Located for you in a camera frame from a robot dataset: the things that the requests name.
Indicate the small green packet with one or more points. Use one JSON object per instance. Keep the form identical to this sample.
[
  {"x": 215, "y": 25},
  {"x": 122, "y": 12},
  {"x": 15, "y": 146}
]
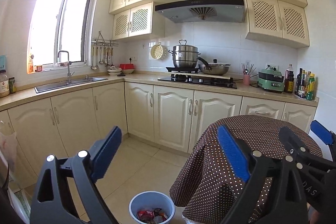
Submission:
[{"x": 12, "y": 86}]

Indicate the red plastic box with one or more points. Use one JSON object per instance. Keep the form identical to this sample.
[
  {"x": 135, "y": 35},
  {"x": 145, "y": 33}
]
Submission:
[{"x": 127, "y": 68}]

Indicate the pink utensil holder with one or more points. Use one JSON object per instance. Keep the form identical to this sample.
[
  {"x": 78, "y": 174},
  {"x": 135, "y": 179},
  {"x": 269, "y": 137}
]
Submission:
[{"x": 246, "y": 79}]

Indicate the amber bottle on windowsill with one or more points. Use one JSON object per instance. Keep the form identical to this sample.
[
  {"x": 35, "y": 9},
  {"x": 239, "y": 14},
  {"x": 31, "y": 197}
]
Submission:
[{"x": 31, "y": 65}]

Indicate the sliding window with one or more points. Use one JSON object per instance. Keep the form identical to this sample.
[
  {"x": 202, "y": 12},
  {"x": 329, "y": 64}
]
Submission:
[{"x": 63, "y": 19}]

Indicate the blue plastic bin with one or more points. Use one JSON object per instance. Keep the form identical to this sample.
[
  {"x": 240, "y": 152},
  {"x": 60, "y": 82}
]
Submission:
[{"x": 152, "y": 200}]

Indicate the stack of white bowls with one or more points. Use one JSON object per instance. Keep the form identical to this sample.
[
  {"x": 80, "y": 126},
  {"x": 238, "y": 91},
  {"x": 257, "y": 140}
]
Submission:
[{"x": 114, "y": 71}]

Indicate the plastic jar with red label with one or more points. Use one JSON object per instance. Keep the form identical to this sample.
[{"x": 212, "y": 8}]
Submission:
[{"x": 4, "y": 85}]

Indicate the large cream lattice door cabinet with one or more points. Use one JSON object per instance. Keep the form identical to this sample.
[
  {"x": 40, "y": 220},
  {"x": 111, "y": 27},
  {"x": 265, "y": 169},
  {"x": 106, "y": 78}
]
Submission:
[{"x": 265, "y": 15}]

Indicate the steel kitchen faucet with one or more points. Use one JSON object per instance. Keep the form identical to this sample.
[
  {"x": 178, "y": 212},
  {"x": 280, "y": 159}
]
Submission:
[{"x": 68, "y": 74}]

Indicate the steel kitchen sink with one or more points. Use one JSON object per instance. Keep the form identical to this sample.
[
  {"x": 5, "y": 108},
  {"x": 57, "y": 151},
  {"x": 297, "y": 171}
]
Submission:
[{"x": 52, "y": 87}]

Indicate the set of hanging kitchen utensils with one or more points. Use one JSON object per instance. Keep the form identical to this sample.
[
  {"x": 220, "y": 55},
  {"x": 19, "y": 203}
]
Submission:
[{"x": 101, "y": 58}]

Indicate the small jar on windowsill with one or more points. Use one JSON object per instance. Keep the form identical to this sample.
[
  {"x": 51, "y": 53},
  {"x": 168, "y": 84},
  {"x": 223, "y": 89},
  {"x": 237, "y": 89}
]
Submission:
[{"x": 39, "y": 68}]

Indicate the white wall socket behind cooker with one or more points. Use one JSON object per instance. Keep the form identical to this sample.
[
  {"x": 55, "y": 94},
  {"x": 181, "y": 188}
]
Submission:
[{"x": 271, "y": 66}]

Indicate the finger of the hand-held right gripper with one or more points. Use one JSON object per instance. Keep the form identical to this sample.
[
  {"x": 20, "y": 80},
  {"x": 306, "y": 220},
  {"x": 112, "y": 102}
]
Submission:
[
  {"x": 320, "y": 132},
  {"x": 288, "y": 140}
]

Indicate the translucent plastic bag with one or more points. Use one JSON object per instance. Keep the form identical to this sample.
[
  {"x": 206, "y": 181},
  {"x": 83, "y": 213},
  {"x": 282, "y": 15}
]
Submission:
[{"x": 8, "y": 145}]

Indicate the green plastic bottle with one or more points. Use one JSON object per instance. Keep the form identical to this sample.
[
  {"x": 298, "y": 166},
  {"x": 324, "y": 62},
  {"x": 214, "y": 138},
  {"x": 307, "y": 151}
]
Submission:
[{"x": 310, "y": 88}]

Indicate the grey range hood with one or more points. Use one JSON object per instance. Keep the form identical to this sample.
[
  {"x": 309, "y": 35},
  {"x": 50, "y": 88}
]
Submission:
[{"x": 183, "y": 10}]

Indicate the large soy sauce bottle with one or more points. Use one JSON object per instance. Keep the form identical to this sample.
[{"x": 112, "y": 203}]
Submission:
[{"x": 289, "y": 82}]

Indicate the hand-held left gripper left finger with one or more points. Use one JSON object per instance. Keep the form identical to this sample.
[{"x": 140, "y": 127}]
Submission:
[{"x": 107, "y": 150}]

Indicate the steel wall utensil rack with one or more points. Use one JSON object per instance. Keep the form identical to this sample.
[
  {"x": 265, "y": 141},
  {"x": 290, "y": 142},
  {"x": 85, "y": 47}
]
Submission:
[{"x": 105, "y": 42}]

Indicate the steel steamer pot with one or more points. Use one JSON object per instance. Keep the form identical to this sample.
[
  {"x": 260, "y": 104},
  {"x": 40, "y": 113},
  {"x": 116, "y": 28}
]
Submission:
[{"x": 185, "y": 57}]

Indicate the cream lower kitchen cabinets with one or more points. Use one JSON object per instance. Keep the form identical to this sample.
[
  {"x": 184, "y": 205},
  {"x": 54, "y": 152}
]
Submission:
[{"x": 170, "y": 113}]

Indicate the red snack bag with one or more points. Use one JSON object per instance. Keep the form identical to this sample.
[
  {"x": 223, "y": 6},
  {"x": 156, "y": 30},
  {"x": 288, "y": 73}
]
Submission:
[{"x": 145, "y": 214}]

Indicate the teal carton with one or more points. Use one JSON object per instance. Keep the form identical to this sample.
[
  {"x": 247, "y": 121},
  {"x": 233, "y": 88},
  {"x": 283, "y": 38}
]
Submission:
[{"x": 2, "y": 62}]

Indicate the steel wok with glass lid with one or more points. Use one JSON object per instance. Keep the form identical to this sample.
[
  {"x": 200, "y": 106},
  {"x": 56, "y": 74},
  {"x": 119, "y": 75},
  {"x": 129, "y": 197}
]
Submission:
[{"x": 215, "y": 69}]

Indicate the clear plastic wrapper white label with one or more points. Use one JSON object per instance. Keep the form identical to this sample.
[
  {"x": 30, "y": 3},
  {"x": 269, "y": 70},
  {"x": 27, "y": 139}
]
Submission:
[{"x": 160, "y": 218}]

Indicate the small cream lattice door cabinet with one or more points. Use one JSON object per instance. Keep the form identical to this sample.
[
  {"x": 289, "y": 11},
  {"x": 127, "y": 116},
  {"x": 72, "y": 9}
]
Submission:
[{"x": 139, "y": 20}]

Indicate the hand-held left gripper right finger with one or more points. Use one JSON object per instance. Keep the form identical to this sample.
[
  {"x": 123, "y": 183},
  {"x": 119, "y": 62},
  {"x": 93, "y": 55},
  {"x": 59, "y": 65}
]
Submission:
[{"x": 233, "y": 153}]

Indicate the white wall socket with plug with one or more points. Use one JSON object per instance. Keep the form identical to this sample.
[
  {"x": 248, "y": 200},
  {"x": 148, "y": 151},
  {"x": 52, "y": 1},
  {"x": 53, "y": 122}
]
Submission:
[{"x": 133, "y": 59}]

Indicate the bundle of chopsticks and spoons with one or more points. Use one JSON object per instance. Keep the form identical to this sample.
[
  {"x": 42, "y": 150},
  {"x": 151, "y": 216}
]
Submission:
[{"x": 246, "y": 69}]

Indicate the beige kitchen countertop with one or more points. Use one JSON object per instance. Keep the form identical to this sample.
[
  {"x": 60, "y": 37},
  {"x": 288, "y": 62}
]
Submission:
[{"x": 147, "y": 79}]

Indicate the round yellow perforated strainer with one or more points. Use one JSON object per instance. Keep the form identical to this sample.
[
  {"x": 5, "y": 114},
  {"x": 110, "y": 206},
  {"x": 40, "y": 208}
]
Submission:
[{"x": 157, "y": 52}]

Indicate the green electric cooker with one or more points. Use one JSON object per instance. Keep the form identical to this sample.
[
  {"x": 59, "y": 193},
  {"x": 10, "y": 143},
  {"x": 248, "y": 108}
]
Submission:
[{"x": 270, "y": 82}]

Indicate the dark glass bottle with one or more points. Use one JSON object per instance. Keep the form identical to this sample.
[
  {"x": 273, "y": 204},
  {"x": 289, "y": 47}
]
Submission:
[
  {"x": 303, "y": 88},
  {"x": 299, "y": 82}
]

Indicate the black gas stove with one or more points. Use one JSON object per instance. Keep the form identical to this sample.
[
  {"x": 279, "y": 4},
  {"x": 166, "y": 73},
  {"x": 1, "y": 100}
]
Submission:
[{"x": 197, "y": 82}]

